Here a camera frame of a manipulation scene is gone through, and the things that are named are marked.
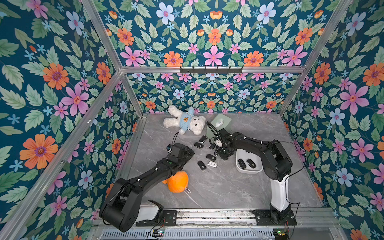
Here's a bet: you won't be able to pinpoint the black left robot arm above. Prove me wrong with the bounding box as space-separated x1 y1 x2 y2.
99 143 195 232

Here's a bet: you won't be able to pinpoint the green tissue box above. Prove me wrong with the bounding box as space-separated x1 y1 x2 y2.
206 114 233 139

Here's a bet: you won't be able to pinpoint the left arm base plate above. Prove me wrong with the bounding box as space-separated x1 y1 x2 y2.
136 210 178 227

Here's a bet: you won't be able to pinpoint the orange plush toy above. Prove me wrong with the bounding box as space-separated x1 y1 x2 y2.
162 171 189 194

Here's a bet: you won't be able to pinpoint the white storage box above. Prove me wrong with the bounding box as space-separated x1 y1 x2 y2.
235 149 264 175

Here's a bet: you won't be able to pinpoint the aluminium front rail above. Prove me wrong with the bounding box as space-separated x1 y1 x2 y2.
92 207 340 229

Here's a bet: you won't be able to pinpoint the black silver flip key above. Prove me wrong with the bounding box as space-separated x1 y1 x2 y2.
198 135 208 144

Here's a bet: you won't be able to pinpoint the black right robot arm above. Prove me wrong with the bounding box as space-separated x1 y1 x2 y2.
210 129 293 225

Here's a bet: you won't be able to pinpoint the black hook rail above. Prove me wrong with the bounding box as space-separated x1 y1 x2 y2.
179 67 243 75

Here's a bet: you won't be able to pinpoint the black VW key front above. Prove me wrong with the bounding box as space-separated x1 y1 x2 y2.
198 161 207 171

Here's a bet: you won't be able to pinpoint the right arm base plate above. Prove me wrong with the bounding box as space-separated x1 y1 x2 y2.
252 208 297 227

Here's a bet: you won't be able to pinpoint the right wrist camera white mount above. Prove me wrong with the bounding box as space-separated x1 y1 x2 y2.
215 140 223 148

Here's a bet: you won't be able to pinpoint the white teddy bear blue shirt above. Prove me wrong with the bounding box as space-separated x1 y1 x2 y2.
163 105 206 136

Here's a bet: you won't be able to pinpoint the white key fob with tag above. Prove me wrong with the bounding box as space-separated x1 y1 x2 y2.
208 161 218 168

